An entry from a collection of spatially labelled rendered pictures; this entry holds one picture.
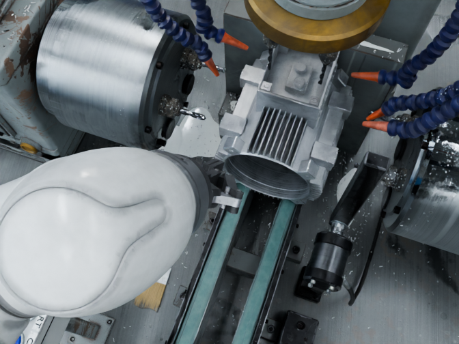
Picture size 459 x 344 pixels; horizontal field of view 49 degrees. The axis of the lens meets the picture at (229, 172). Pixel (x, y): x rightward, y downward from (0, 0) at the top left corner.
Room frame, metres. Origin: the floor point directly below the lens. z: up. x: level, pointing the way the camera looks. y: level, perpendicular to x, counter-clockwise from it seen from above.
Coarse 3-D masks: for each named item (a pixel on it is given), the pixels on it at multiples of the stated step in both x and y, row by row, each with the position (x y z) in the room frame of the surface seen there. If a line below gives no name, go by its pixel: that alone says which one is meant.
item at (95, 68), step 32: (64, 0) 0.59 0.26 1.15; (96, 0) 0.58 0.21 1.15; (128, 0) 0.60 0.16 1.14; (64, 32) 0.52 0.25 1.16; (96, 32) 0.51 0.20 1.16; (128, 32) 0.51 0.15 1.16; (160, 32) 0.51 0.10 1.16; (192, 32) 0.58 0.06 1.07; (64, 64) 0.47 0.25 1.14; (96, 64) 0.46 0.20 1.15; (128, 64) 0.46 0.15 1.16; (160, 64) 0.46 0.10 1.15; (192, 64) 0.51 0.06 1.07; (64, 96) 0.44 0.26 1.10; (96, 96) 0.42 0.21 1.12; (128, 96) 0.42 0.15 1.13; (160, 96) 0.44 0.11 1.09; (96, 128) 0.40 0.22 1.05; (128, 128) 0.39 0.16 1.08; (160, 128) 0.42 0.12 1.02
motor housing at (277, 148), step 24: (240, 96) 0.45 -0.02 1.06; (264, 120) 0.38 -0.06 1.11; (288, 120) 0.37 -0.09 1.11; (336, 120) 0.40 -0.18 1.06; (264, 144) 0.34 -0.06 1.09; (288, 144) 0.34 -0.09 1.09; (312, 144) 0.35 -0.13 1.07; (336, 144) 0.37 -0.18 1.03; (240, 168) 0.36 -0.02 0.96; (264, 168) 0.37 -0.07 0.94; (288, 168) 0.30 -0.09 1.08; (264, 192) 0.32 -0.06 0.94; (288, 192) 0.31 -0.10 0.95; (312, 192) 0.29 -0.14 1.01
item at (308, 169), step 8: (264, 56) 0.51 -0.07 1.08; (264, 64) 0.51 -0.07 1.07; (336, 72) 0.47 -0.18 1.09; (344, 72) 0.47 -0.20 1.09; (336, 80) 0.46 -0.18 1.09; (344, 80) 0.46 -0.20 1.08; (232, 144) 0.34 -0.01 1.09; (240, 144) 0.35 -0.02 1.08; (232, 152) 0.34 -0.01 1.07; (240, 152) 0.34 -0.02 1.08; (304, 160) 0.32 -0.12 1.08; (304, 168) 0.30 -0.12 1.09; (312, 168) 0.30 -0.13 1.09; (304, 176) 0.29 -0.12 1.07; (312, 176) 0.29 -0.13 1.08; (296, 200) 0.29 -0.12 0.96; (304, 200) 0.29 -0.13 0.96
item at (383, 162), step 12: (372, 156) 0.25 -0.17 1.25; (384, 156) 0.25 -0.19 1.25; (360, 168) 0.24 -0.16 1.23; (372, 168) 0.23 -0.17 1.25; (384, 168) 0.23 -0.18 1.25; (360, 180) 0.23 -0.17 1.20; (372, 180) 0.23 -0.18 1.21; (348, 192) 0.24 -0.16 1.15; (360, 192) 0.23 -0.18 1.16; (348, 204) 0.23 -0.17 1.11; (360, 204) 0.23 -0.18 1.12; (336, 216) 0.24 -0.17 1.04; (348, 216) 0.23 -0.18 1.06
